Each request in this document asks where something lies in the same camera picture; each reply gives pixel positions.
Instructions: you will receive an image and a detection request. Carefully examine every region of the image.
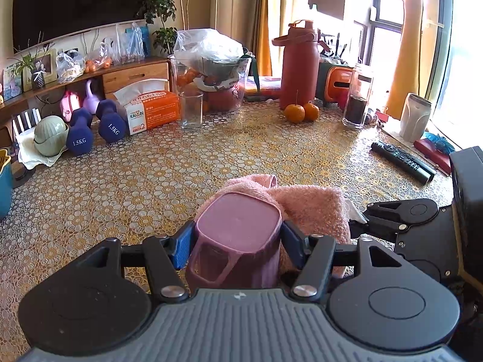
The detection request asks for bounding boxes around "glass jar with dark contents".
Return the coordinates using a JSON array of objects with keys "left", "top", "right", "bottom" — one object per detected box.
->
[{"left": 342, "top": 64, "right": 375, "bottom": 130}]

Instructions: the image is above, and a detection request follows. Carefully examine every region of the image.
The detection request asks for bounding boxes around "red box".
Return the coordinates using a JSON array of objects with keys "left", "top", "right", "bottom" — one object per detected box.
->
[{"left": 414, "top": 138, "right": 454, "bottom": 176}]

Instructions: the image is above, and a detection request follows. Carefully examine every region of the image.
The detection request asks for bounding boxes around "red water bottle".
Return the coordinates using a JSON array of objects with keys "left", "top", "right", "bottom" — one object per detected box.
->
[{"left": 272, "top": 20, "right": 321, "bottom": 111}]

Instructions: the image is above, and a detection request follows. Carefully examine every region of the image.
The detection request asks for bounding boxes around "green orange tissue holder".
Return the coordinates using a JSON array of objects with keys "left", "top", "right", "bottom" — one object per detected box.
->
[{"left": 316, "top": 59, "right": 356, "bottom": 109}]

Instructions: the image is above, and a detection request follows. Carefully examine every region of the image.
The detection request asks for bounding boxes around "white rack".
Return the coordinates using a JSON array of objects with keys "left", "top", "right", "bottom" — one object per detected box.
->
[{"left": 12, "top": 108, "right": 42, "bottom": 133}]

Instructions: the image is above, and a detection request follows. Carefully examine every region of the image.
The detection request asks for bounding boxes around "black television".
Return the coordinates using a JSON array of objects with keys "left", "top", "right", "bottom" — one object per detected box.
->
[{"left": 12, "top": 0, "right": 155, "bottom": 54}]

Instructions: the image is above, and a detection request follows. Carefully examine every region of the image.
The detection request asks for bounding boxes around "stack of colourful books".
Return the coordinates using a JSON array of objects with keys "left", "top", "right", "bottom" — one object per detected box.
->
[{"left": 245, "top": 76, "right": 282, "bottom": 102}]

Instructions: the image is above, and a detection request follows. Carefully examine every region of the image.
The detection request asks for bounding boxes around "pale green bowl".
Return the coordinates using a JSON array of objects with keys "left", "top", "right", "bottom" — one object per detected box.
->
[{"left": 33, "top": 115, "right": 70, "bottom": 158}]

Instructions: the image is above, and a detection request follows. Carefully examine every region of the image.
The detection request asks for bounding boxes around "white cloth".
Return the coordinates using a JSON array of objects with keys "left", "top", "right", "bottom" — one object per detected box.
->
[{"left": 17, "top": 131, "right": 69, "bottom": 170}]

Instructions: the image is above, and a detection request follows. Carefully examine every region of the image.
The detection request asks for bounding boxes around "clear bag with snacks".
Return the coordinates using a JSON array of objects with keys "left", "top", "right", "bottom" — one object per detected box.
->
[{"left": 56, "top": 49, "right": 86, "bottom": 84}]

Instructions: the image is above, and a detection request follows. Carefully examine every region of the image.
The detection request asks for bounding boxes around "purple kettlebell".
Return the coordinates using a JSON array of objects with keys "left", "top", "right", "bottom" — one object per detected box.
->
[{"left": 82, "top": 79, "right": 102, "bottom": 115}]

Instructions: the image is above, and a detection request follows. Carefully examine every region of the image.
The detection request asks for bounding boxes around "teal bin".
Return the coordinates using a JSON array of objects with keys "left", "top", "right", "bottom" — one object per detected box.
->
[{"left": 0, "top": 148, "right": 14, "bottom": 220}]

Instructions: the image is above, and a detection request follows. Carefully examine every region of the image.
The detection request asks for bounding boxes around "green potted plant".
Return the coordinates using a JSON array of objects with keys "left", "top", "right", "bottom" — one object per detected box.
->
[{"left": 138, "top": 0, "right": 210, "bottom": 56}]

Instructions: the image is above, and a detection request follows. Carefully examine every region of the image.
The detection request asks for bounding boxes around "purple plastic container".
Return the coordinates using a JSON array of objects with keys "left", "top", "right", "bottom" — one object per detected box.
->
[{"left": 185, "top": 192, "right": 283, "bottom": 292}]

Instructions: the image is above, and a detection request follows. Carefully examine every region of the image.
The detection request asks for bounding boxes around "blue dumbbell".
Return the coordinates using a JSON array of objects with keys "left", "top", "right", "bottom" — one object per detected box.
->
[
  {"left": 95, "top": 100, "right": 128, "bottom": 144},
  {"left": 67, "top": 108, "right": 94, "bottom": 156}
]

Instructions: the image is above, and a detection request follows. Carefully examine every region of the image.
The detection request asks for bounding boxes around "green photo frame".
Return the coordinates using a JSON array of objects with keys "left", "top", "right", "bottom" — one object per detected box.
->
[{"left": 21, "top": 49, "right": 58, "bottom": 92}]

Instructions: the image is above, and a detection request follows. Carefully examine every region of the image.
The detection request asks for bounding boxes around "wooden cabinet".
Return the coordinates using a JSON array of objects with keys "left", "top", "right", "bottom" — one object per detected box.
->
[{"left": 0, "top": 56, "right": 170, "bottom": 131}]

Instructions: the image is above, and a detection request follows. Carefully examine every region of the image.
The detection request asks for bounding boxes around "clear plastic bag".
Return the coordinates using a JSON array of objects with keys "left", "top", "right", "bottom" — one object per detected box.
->
[{"left": 173, "top": 28, "right": 246, "bottom": 63}]

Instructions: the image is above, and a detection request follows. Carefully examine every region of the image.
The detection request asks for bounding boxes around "small picture card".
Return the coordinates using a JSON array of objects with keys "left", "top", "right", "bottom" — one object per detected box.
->
[{"left": 2, "top": 62, "right": 24, "bottom": 97}]

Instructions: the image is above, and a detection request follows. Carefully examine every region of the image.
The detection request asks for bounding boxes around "orange tangerine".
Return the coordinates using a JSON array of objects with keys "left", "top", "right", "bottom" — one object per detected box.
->
[
  {"left": 303, "top": 101, "right": 321, "bottom": 122},
  {"left": 284, "top": 103, "right": 306, "bottom": 124}
]

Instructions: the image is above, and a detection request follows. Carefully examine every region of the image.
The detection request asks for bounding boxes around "large clear plastic pitcher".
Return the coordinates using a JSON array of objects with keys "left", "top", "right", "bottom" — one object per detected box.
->
[{"left": 168, "top": 53, "right": 252, "bottom": 114}]

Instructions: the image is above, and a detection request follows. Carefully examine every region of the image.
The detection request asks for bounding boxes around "pink towel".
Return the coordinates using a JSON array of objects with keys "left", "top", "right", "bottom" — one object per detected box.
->
[{"left": 194, "top": 173, "right": 352, "bottom": 278}]

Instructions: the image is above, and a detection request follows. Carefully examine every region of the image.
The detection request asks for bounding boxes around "blue white plastic bag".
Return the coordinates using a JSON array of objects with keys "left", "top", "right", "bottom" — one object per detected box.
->
[{"left": 115, "top": 22, "right": 146, "bottom": 65}]

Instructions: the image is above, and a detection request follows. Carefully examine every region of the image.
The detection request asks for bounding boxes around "orange curtain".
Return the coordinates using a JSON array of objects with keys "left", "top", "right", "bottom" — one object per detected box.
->
[{"left": 256, "top": 0, "right": 288, "bottom": 78}]

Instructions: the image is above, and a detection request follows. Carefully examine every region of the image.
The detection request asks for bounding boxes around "black remote control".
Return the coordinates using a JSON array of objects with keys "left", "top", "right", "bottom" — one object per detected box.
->
[{"left": 370, "top": 141, "right": 437, "bottom": 185}]

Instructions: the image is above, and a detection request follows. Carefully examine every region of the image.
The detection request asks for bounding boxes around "orange white tissue box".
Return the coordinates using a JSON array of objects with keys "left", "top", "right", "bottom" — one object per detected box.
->
[{"left": 112, "top": 78, "right": 180, "bottom": 136}]

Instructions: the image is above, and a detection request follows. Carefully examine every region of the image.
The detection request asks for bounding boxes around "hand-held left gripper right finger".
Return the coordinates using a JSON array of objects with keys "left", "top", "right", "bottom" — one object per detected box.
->
[{"left": 282, "top": 220, "right": 403, "bottom": 304}]

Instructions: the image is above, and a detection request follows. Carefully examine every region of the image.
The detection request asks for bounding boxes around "small vase with plant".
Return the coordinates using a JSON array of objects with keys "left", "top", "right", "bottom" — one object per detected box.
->
[{"left": 23, "top": 51, "right": 48, "bottom": 91}]

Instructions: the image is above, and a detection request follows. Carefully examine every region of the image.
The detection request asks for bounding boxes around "white grey cup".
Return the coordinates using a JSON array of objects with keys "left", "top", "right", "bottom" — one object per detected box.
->
[{"left": 399, "top": 93, "right": 433, "bottom": 143}]

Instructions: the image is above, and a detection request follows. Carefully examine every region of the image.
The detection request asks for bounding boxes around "clear drinking glass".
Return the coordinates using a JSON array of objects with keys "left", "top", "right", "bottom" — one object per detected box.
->
[{"left": 178, "top": 91, "right": 205, "bottom": 131}]

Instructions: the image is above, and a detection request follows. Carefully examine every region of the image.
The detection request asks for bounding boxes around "bag of oranges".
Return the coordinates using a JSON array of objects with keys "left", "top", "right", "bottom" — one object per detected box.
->
[{"left": 85, "top": 43, "right": 113, "bottom": 74}]

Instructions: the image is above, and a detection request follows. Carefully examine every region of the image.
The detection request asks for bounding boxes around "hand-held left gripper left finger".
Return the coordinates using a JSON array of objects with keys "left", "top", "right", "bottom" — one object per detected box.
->
[{"left": 94, "top": 220, "right": 197, "bottom": 303}]

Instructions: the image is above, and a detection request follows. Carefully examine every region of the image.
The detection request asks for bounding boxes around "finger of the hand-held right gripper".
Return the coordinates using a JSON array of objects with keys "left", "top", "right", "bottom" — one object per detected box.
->
[{"left": 349, "top": 198, "right": 440, "bottom": 250}]

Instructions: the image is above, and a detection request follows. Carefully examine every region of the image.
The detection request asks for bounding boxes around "pink giraffe figure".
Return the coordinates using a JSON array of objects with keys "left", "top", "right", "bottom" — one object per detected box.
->
[{"left": 380, "top": 0, "right": 426, "bottom": 120}]

